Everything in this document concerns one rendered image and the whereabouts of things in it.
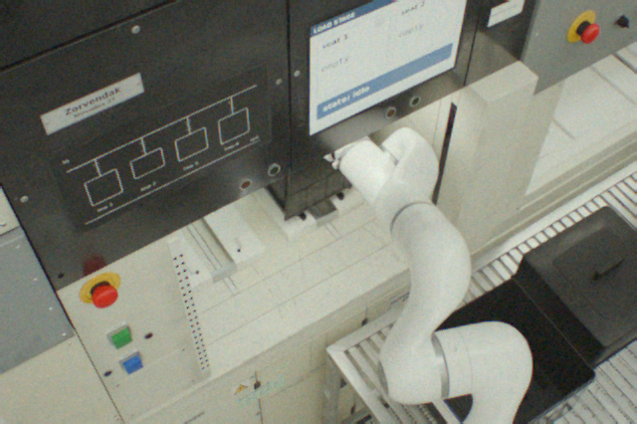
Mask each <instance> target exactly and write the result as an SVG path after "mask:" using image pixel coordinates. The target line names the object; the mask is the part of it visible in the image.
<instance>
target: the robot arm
mask: <svg viewBox="0 0 637 424"><path fill-rule="evenodd" d="M382 144H383V145H384V146H383V145H382ZM382 144H381V145H379V146H376V145H375V144H374V143H373V142H372V141H371V140H370V138H369V137H368V136H366V137H364V138H362V139H360V140H358V141H356V142H354V143H351V144H349V145H347V146H345V147H343V148H341V149H339V150H337V151H335V152H333V153H331V154H329V155H326V156H324V157H323V158H324V159H327V160H328V161H330V162H332V161H334V163H333V164H332V165H333V167H334V169H337V168H338V169H339V170H340V171H341V172H342V174H343V175H344V176H345V177H346V178H347V179H348V180H349V181H351V184H352V185H353V186H354V187H355V188H356V189H357V190H358V191H359V192H360V194H361V195H362V196H363V197H364V198H365V199H366V200H367V201H368V203H369V204H370V205H371V206H372V207H373V209H374V213H375V216H376V219H378V220H379V222H380V223H381V225H382V226H383V228H384V229H385V231H386V232H387V234H388V236H389V238H390V239H391V241H392V242H393V243H394V245H395V246H396V248H397V249H398V250H399V252H400V253H401V255H402V256H403V258H404V259H405V261H406V262H407V265H408V267H409V270H410V276H411V288H410V293H409V298H408V301H407V303H406V305H405V307H404V309H403V311H402V312H401V314H400V316H399V318H398V319H397V321H396V323H395V324H394V326H393V328H392V330H391V331H390V333H389V334H388V336H387V338H386V340H385V342H384V344H383V345H382V347H381V350H380V353H379V356H378V363H377V371H378V378H379V382H380V385H381V388H382V389H383V390H384V392H385V393H386V394H387V395H388V396H389V397H390V398H391V399H393V400H394V401H396V402H399V403H402V404H421V403H429V402H434V401H439V400H444V399H449V398H452V397H454V396H459V395H463V394H468V393H471V394H472V396H473V406H472V409H471V411H470V413H469V415H468V416H467V418H466V419H465V421H464V422H463V424H513V420H514V417H515V415H516V412H517V410H518V407H519V405H520V403H521V401H522V399H523V396H524V394H525V392H526V390H527V388H528V386H529V383H530V380H531V368H532V358H531V351H530V348H529V345H528V342H527V340H526V339H525V338H524V337H523V336H522V335H521V334H520V333H519V332H518V331H517V330H516V329H515V328H513V327H512V326H510V325H509V324H506V323H503V322H499V321H483V322H477V323H476V324H470V325H465V326H460V327H455V328H450V329H445V330H440V331H435V332H433V331H434V330H435V329H436V328H437V327H438V326H439V325H440V324H441V323H442V322H443V321H444V320H445V319H446V318H447V317H448V316H449V315H450V314H451V313H452V312H453V311H454V309H455V308H456V307H457V305H458V304H459V303H460V302H461V300H462V299H463V297H464V295H465V293H466V292H467V291H468V290H469V287H470V283H471V275H472V266H471V258H470V253H469V250H468V247H467V244H466V242H465V239H464V237H463V236H462V234H461V233H460V231H459V230H458V229H457V228H456V227H455V226H454V225H453V224H452V222H451V221H450V220H449V219H448V218H447V217H445V216H444V215H443V214H442V213H441V212H440V211H439V210H438V209H437V207H436V206H435V205H434V204H433V203H432V202H431V201H430V200H429V197H430V195H431V193H432V191H433V189H434V187H435V184H436V181H437V176H438V160H437V157H436V154H435V152H434V150H433V149H432V146H431V145H430V143H429V142H428V141H427V140H426V139H425V138H424V137H423V136H422V135H420V134H419V133H418V132H417V131H414V130H413V129H411V128H407V127H403V128H400V129H398V130H397V131H395V132H394V133H393V134H392V135H391V136H389V137H388V138H387V139H386V140H385V141H384V142H383V143H382Z"/></svg>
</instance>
